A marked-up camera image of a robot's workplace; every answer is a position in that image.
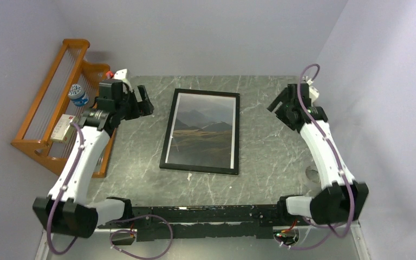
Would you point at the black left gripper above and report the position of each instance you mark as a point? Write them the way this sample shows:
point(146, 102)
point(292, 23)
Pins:
point(141, 109)

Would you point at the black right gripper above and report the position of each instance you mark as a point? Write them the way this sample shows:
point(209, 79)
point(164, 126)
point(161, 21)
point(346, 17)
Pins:
point(283, 97)

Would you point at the landscape photo print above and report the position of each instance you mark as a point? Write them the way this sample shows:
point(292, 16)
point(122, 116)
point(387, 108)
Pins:
point(202, 131)

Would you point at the wooden picture frame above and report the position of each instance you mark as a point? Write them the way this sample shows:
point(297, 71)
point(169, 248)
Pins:
point(201, 132)

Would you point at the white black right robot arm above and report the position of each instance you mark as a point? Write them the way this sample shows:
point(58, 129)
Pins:
point(341, 197)

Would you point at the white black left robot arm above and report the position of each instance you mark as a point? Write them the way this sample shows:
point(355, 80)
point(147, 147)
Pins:
point(64, 210)

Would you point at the blue white round tub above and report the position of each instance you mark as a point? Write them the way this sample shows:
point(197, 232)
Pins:
point(78, 95)

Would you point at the orange wooden rack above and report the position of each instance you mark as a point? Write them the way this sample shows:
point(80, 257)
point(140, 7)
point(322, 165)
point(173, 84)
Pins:
point(51, 102)

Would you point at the white red small box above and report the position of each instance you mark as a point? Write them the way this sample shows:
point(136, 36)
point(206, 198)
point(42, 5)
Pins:
point(63, 130)

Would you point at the clear tape roll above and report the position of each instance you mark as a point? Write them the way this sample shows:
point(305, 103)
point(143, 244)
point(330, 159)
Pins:
point(311, 175)

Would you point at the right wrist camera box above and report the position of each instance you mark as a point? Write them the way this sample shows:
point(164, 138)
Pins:
point(313, 92)

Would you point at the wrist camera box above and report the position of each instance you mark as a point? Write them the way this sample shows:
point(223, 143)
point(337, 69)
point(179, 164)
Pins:
point(313, 92)
point(123, 75)

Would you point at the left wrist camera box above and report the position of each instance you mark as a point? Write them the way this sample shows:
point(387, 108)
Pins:
point(123, 75)

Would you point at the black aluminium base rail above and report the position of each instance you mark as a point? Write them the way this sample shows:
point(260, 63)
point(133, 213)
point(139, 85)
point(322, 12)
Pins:
point(160, 222)

